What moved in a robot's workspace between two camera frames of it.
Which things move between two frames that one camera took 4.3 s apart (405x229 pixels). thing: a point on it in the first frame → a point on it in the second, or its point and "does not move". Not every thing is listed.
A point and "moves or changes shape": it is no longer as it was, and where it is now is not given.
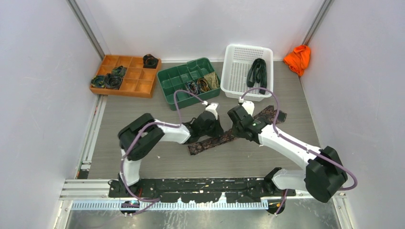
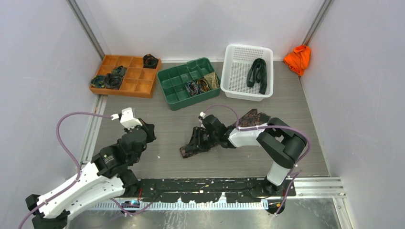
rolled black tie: x=150 y=61 does not move
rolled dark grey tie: x=112 y=82 does not move
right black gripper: x=234 y=131 → x=196 y=142
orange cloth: x=298 y=59 does not move
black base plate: x=197 y=190 does not move
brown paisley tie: x=267 y=113 moves or changes shape
